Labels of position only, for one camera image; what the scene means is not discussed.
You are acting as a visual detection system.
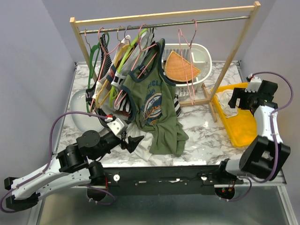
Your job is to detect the black white striped top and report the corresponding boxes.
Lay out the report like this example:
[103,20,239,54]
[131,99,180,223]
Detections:
[85,33,131,116]

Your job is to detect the white cloth under green top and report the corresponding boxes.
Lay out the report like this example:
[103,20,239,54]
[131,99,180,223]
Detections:
[126,124,153,161]

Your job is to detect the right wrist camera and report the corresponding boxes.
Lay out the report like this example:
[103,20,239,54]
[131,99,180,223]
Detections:
[245,74,262,93]

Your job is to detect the striped cloth right of top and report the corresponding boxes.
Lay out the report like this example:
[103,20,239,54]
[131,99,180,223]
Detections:
[173,94,181,117]

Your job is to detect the yellow plastic hanger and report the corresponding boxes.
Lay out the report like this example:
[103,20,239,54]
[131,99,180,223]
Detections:
[95,44,129,109]

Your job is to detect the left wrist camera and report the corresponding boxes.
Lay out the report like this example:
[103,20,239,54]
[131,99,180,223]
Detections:
[107,118,128,136]

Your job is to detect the orange woven fan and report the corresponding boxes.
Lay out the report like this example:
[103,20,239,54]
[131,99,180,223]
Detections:
[165,51,201,82]

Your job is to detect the white oval plate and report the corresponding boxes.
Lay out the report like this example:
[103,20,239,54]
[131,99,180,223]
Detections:
[70,90,104,133]

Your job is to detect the lime green plastic hanger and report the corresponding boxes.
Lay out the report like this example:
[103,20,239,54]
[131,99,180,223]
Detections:
[107,29,154,108]

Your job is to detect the white plastic laundry basket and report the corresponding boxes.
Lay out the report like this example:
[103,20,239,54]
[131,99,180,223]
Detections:
[162,44,212,98]

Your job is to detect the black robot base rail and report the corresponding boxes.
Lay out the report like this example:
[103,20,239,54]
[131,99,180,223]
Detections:
[95,165,243,196]

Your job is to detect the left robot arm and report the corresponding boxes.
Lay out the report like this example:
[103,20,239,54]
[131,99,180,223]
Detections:
[0,130,144,213]

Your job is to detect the white tank top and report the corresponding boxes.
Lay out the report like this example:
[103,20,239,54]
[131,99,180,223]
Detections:
[216,89,238,118]

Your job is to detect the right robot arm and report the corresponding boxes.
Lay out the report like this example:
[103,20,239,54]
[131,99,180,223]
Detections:
[215,80,291,184]

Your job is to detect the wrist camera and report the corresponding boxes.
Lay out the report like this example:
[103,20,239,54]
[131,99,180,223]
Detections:
[107,118,128,136]
[245,74,262,93]

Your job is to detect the pink hanger at left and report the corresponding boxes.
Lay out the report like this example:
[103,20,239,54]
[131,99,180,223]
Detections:
[90,27,121,113]

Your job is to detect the yellow plastic tray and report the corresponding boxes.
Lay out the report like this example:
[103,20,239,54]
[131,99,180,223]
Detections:
[212,96,257,147]

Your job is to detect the pink hanger under green top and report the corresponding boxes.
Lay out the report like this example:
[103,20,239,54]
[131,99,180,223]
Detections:
[110,27,155,112]

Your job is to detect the green graphic tank top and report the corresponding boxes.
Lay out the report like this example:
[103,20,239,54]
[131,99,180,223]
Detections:
[121,38,188,157]

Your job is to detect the metal hanging rod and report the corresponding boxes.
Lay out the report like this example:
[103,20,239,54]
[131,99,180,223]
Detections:
[79,15,251,35]

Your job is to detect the wooden clothes rack frame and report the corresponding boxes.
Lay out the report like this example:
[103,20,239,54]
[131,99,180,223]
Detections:
[70,1,261,122]

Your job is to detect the empty pink wire hanger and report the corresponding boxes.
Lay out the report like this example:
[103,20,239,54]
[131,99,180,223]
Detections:
[177,18,198,105]

